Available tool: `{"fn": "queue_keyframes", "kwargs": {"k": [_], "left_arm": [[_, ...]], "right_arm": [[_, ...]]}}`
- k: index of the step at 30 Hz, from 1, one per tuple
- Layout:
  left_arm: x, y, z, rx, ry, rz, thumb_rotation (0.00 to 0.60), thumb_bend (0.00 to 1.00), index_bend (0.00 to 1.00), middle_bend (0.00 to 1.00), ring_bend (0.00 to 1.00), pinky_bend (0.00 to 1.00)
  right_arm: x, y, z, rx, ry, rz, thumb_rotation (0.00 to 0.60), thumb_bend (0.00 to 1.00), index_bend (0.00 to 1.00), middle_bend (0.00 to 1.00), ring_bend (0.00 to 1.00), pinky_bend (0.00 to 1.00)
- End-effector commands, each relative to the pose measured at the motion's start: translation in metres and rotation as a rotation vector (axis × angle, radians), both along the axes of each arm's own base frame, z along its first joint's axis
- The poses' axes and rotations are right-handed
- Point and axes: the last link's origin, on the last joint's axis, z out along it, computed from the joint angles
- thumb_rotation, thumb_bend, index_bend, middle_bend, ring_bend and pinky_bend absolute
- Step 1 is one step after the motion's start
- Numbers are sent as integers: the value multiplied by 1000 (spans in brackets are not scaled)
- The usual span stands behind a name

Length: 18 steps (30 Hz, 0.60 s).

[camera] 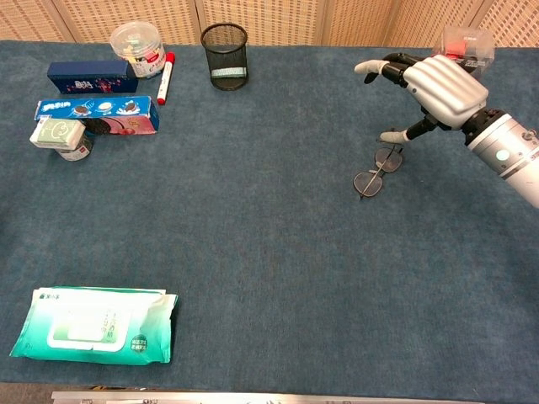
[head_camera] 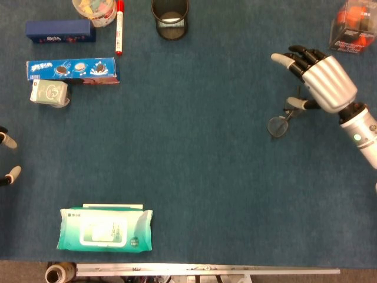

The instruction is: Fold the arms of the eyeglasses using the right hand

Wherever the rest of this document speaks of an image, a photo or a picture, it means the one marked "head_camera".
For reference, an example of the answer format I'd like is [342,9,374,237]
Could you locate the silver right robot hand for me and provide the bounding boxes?
[270,45,358,114]

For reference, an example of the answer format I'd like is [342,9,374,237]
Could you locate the eyeglasses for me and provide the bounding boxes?
[267,85,306,139]

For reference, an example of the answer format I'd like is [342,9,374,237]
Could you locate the clear box of coffee capsules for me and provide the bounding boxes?
[328,0,377,56]

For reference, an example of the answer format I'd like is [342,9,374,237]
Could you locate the blue felt table cloth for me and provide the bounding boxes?
[0,0,377,269]

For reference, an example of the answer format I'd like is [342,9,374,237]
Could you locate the black mesh pen holder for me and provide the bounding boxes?
[150,0,190,41]

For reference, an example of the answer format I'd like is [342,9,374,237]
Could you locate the red white marker pen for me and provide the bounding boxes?
[115,0,125,57]

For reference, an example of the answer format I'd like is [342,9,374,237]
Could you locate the clear plastic jar with clips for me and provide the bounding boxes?
[71,0,117,28]

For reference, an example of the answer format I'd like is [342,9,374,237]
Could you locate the green wet wipes pack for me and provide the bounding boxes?
[56,208,154,253]

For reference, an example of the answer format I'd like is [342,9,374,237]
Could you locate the dark blue rectangular box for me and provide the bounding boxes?
[25,19,97,44]

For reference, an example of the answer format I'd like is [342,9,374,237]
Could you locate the green white tissue pack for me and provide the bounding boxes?
[29,78,69,106]

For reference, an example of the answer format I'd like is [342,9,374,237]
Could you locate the blue Oreo cookie box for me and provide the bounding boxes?
[26,57,121,82]

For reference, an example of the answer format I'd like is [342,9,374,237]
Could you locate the brown tape spool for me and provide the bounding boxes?
[45,262,77,283]

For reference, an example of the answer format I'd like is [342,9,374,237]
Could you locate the aluminium rail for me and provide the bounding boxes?
[75,263,341,277]

